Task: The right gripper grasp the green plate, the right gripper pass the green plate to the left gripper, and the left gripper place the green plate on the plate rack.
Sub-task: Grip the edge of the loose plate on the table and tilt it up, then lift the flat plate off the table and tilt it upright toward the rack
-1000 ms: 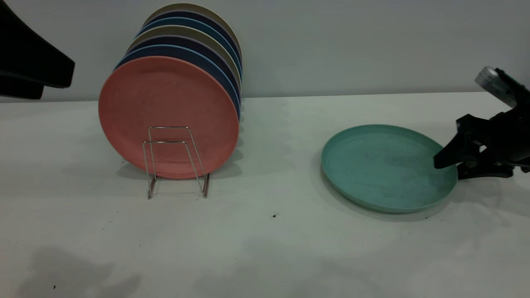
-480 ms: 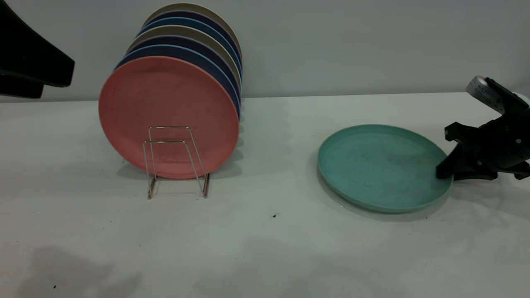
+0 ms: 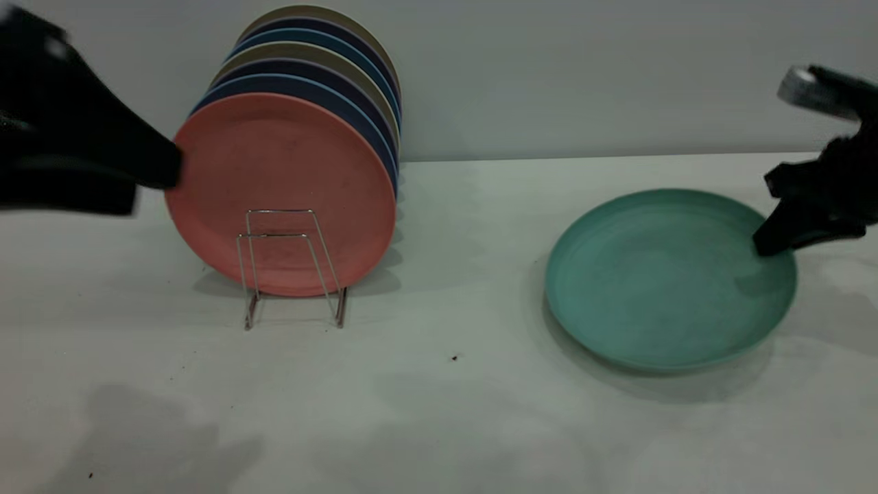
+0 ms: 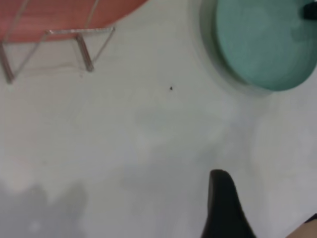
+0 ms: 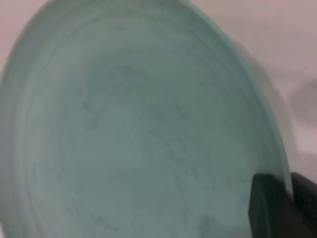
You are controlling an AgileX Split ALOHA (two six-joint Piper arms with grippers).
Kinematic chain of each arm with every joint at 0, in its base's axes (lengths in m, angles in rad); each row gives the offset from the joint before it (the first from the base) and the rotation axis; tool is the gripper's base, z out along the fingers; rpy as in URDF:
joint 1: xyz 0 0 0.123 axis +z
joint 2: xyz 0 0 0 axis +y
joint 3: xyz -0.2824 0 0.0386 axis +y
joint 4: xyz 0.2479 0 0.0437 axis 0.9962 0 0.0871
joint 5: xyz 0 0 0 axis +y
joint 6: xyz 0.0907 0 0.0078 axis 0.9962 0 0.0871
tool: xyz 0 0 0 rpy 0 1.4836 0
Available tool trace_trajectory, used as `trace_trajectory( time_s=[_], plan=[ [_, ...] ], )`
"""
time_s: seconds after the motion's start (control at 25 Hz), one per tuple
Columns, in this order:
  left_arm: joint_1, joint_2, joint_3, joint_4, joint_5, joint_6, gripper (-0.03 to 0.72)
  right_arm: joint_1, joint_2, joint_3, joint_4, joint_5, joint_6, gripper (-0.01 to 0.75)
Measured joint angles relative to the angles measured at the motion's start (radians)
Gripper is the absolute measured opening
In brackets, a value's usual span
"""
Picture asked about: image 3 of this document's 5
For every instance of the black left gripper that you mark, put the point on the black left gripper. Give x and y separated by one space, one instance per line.
34 96

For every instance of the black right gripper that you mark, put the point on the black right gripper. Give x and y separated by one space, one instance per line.
847 185

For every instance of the green round plate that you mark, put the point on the green round plate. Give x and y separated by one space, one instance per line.
658 281

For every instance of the pink round plate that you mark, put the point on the pink round plate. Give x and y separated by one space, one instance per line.
274 158

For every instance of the navy blue round plate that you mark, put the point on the navy blue round plate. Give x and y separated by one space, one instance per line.
357 113

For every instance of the beige round plate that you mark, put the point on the beige round plate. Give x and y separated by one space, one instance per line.
343 60
343 17

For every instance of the dark purple round plate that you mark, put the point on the dark purple round plate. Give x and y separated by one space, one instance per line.
357 38
357 87

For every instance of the teal blue round plate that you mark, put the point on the teal blue round plate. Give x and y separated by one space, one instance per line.
357 51

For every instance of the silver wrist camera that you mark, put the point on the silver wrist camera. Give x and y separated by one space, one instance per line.
816 90

